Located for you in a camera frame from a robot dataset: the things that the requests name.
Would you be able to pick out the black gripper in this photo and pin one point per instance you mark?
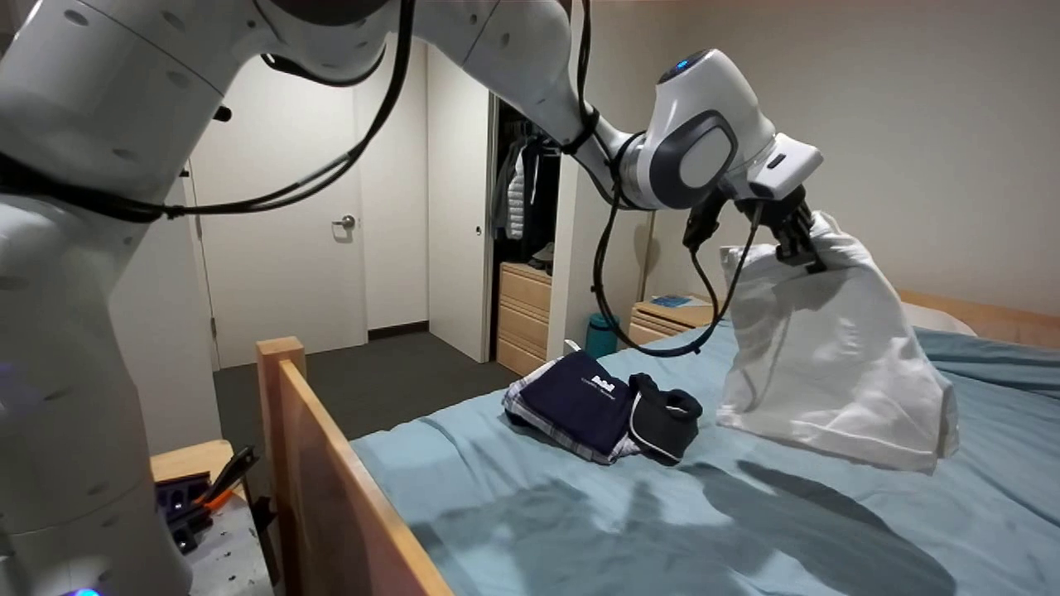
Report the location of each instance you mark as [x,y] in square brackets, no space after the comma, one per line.
[790,219]

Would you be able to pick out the white shorts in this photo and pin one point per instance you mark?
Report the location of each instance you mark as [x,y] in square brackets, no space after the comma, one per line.
[830,358]

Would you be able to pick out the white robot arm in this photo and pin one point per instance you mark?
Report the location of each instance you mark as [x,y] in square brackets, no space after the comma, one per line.
[111,104]

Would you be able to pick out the white pillow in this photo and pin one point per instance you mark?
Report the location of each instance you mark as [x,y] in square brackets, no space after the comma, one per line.
[931,320]

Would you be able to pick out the wooden nightstand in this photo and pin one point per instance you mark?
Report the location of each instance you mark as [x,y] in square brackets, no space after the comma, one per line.
[669,321]

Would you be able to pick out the teal water bottle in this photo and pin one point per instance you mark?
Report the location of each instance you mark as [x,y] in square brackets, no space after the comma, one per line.
[600,336]

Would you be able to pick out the black rolled garment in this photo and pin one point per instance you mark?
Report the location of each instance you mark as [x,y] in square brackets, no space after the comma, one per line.
[663,421]

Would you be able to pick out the navy folded shirt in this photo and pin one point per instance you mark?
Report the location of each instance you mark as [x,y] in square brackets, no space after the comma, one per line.
[578,406]

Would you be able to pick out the wooden dresser drawers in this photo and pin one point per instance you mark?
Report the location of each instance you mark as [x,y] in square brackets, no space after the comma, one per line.
[520,320]

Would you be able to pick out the hanging closet clothes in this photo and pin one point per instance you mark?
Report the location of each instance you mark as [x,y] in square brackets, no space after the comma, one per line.
[525,204]

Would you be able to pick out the light blue bed sheet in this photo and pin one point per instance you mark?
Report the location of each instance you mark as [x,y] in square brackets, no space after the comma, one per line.
[507,515]

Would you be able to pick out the white room door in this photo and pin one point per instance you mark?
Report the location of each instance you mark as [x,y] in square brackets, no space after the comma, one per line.
[288,270]

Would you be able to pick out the small wooden side table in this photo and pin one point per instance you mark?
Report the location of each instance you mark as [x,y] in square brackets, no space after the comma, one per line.
[200,456]

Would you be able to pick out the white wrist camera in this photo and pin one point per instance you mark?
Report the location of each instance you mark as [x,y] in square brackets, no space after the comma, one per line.
[783,167]

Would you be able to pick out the wooden bed frame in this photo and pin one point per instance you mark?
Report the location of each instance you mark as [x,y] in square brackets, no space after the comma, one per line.
[343,534]

